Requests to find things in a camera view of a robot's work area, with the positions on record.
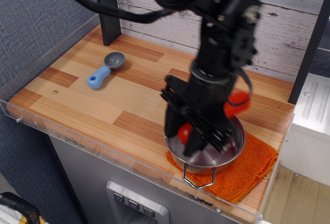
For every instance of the silver dispenser button panel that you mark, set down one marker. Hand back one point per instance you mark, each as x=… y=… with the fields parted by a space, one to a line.
x=129 y=206

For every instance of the stainless steel pot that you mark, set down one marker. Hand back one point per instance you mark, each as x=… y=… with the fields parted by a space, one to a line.
x=200 y=170

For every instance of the dark right frame post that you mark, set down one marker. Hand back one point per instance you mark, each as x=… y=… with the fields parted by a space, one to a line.
x=310 y=52

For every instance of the grey toy fridge cabinet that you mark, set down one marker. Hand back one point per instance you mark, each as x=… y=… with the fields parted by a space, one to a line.
x=89 y=174

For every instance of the dark left frame post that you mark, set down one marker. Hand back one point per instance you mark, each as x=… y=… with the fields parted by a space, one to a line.
x=110 y=26

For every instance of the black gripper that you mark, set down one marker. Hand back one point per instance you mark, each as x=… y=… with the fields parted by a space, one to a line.
x=199 y=102

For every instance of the white side cabinet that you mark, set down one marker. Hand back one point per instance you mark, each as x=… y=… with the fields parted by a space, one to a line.
x=306 y=147

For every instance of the blue grey toy scoop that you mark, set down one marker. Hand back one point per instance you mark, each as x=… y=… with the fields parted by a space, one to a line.
x=112 y=61

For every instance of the dark frame post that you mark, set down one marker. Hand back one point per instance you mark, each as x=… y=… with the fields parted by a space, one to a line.
x=310 y=52
x=110 y=26

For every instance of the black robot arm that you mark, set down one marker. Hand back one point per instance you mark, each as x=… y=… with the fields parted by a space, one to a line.
x=227 y=45

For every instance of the orange knitted cloth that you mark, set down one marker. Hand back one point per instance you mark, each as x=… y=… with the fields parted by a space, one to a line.
x=251 y=166

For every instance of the red plastic sausage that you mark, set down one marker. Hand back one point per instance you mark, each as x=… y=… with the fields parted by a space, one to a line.
x=238 y=102

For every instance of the yellow black object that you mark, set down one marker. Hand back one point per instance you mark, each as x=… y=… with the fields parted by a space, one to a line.
x=16 y=210

